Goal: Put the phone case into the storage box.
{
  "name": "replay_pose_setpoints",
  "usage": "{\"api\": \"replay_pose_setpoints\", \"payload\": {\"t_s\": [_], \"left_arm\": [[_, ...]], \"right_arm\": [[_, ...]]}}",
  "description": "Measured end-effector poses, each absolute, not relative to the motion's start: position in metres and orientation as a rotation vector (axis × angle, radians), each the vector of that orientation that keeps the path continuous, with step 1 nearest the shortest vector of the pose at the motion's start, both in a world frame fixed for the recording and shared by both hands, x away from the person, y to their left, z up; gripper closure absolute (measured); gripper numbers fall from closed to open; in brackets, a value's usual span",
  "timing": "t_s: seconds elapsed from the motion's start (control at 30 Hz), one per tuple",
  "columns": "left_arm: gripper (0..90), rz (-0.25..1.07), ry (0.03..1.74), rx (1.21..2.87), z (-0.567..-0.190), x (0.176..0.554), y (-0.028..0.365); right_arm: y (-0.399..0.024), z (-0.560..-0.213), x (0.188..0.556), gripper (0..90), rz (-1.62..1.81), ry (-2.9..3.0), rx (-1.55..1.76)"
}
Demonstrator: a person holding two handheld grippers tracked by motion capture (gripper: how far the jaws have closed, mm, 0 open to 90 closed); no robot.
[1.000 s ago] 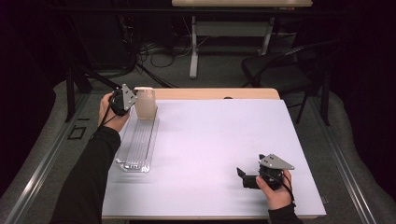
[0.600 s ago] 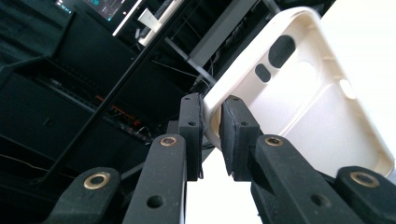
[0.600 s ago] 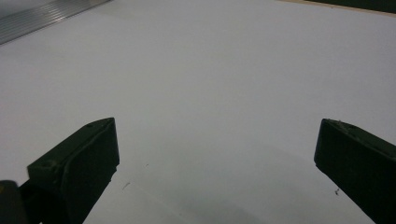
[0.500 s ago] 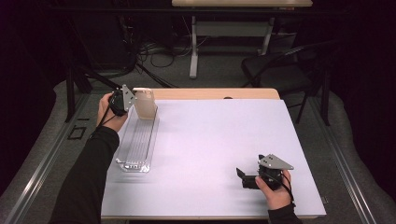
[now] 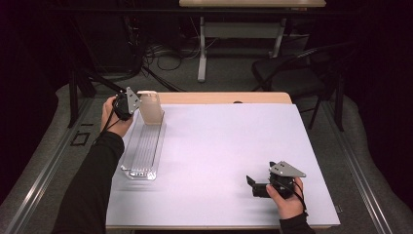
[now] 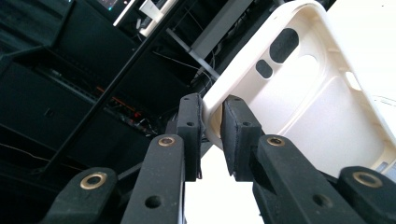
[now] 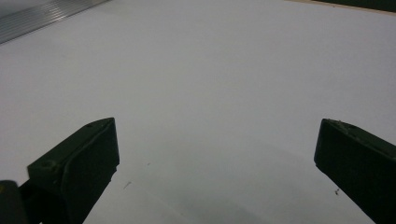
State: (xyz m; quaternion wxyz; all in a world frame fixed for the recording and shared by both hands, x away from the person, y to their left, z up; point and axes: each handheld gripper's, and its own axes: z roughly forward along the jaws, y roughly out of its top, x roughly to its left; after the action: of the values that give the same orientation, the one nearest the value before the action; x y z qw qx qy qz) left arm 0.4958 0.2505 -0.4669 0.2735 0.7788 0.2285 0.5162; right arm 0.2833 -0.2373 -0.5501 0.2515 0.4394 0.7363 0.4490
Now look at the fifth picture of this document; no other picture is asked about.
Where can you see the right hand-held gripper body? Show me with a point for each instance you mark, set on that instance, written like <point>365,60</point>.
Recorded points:
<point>284,169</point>

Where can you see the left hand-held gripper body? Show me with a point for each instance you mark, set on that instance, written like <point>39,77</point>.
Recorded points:
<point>125,105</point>

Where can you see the clear plastic packaging tray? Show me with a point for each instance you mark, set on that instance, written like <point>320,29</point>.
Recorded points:
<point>144,149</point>

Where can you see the white-legged desk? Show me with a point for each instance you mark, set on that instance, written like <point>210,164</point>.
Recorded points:
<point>202,48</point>

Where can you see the beige phone case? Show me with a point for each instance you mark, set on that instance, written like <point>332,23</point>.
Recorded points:
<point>151,109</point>

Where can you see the black folding chair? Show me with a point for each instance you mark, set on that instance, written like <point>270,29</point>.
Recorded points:
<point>285,73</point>

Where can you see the person's left hand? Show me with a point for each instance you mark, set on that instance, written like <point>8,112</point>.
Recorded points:
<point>113,125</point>

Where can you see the aluminium floor rail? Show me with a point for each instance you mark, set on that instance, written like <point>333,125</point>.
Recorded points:
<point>42,175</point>
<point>360,175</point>

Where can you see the black metal stand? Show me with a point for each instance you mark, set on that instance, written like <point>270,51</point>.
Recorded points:
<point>339,104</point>
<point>73,94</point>

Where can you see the white table sheet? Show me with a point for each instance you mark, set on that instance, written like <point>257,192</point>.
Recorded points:
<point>220,146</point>

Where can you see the wooden table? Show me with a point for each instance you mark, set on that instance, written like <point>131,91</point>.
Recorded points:
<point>211,97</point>

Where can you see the person's right hand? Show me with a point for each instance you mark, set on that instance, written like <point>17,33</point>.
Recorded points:
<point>289,206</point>

